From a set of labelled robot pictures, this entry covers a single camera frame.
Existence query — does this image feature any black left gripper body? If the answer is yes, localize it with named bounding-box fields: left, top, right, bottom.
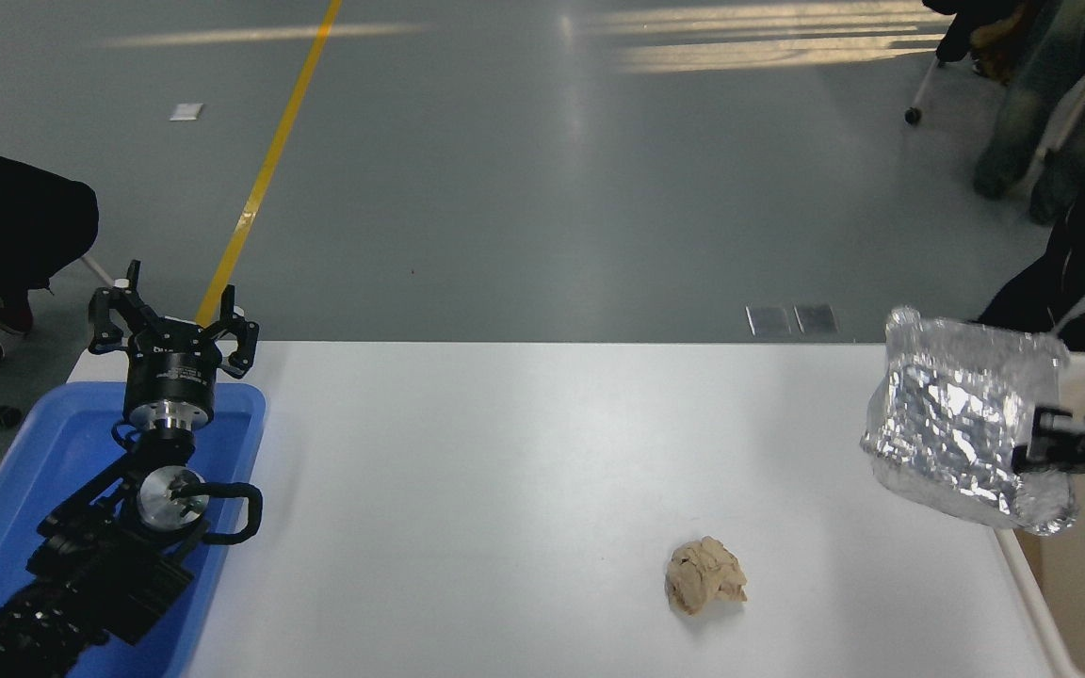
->
left=124, top=323, right=224, bottom=408

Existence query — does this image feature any silver foil plate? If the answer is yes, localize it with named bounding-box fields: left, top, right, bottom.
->
left=860, top=305, right=1081, bottom=539

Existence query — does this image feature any metal floor plate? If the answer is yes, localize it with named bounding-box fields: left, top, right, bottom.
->
left=746, top=304, right=793, bottom=337
left=793, top=303, right=840, bottom=335

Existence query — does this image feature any blue plastic tray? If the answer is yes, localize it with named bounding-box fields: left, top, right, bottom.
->
left=0, top=379, right=268, bottom=678

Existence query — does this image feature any seated person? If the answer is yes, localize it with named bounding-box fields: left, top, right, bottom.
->
left=0, top=143, right=101, bottom=366

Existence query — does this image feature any standing person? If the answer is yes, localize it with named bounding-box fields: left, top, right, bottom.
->
left=922, top=0, right=1085, bottom=227

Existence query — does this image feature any crumpled tan paper ball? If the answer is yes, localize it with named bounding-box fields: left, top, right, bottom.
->
left=665, top=536, right=749, bottom=617

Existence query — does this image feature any white wheeled frame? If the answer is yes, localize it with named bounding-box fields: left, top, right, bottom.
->
left=903, top=55, right=947, bottom=127

